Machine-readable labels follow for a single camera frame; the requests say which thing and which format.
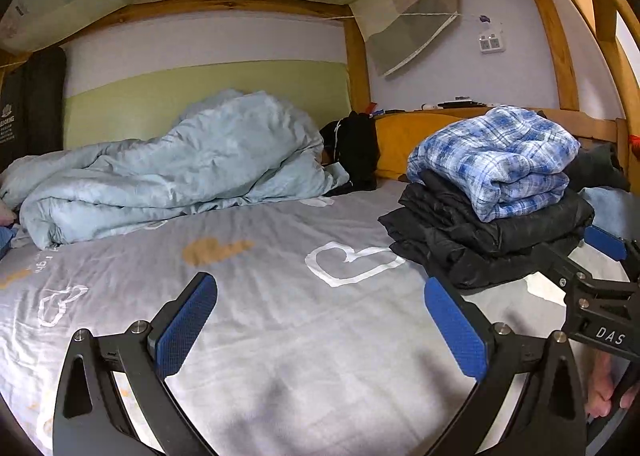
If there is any blue plaid flannel shirt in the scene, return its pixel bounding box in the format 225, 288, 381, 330
406, 105, 580, 222

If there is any person right hand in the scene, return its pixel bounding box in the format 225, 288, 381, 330
585, 350, 623, 418

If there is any dark grey folded garment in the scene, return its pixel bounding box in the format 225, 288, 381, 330
378, 170, 594, 291

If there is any blue pillow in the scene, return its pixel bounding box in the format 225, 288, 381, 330
0, 227, 15, 259

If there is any grey printed bed sheet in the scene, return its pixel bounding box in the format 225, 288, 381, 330
1, 181, 473, 455

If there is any orange yellow blanket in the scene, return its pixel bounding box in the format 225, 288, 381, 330
374, 110, 486, 180

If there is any black garment by headboard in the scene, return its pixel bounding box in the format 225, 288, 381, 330
320, 111, 380, 196

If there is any light blue duvet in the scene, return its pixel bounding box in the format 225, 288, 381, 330
1, 89, 349, 249

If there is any black hanging bag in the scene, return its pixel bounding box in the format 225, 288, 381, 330
0, 47, 67, 170

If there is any white wall switch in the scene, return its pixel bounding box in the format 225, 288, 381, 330
477, 21, 506, 54

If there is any wooden bed frame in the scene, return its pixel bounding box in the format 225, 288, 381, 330
1, 0, 639, 166

